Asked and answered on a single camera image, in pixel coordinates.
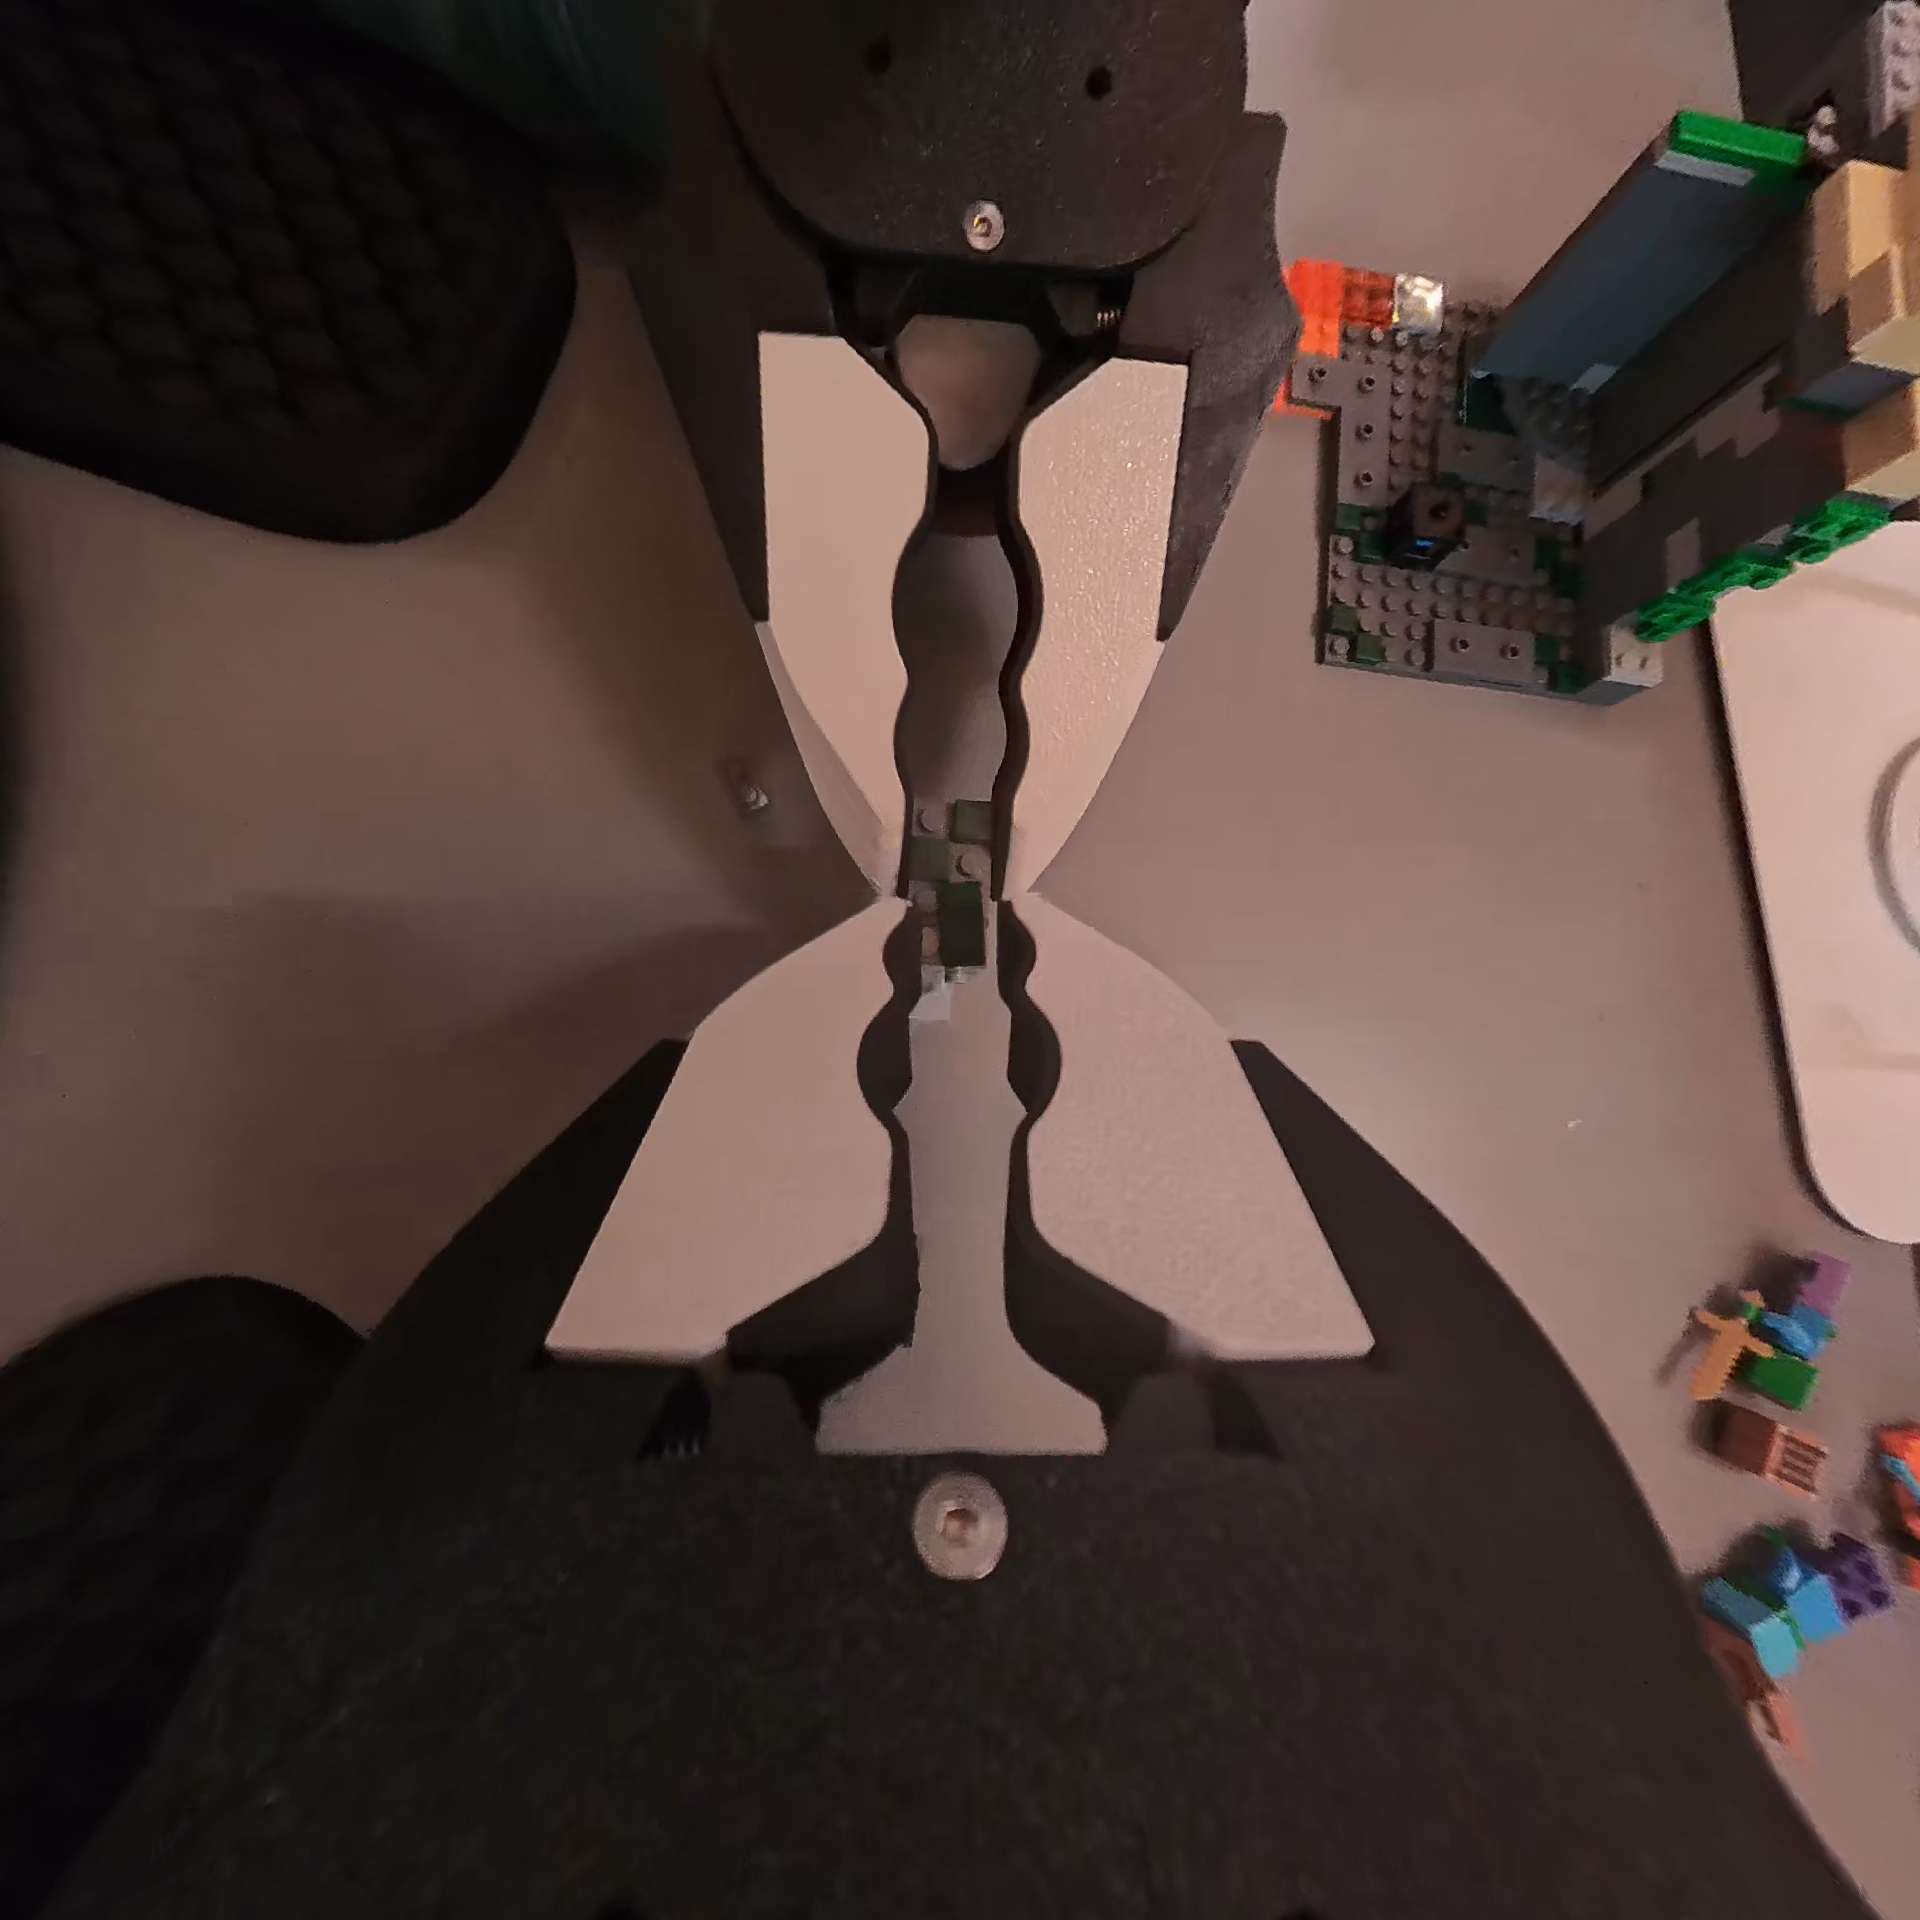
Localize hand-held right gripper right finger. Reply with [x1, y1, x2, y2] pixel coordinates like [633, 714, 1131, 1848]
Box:
[1005, 895, 1384, 1368]

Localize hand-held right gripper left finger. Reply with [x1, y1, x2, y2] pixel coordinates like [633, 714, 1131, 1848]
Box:
[547, 900, 916, 1366]

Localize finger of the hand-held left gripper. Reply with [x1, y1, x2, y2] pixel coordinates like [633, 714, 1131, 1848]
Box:
[1000, 344, 1191, 903]
[753, 324, 938, 903]

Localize small grey green brick assembly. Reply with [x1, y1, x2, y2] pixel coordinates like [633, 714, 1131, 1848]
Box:
[900, 793, 1011, 985]

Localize person's left forearm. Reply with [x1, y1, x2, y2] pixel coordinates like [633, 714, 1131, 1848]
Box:
[391, 0, 722, 183]

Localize orange brick plate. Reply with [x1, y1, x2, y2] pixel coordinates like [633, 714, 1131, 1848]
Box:
[1285, 262, 1449, 423]

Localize grey green brick tower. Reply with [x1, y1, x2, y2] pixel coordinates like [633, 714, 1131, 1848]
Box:
[1313, 111, 1920, 705]

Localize black quilted wrist rest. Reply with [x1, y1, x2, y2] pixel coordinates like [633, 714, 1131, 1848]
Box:
[0, 0, 578, 548]
[0, 1276, 368, 1920]

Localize pile of colourful brick figures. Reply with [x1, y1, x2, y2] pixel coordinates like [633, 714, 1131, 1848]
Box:
[1676, 1246, 1920, 1741]

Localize white lamp base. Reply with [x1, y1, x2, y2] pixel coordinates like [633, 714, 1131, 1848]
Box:
[1712, 525, 1920, 1248]

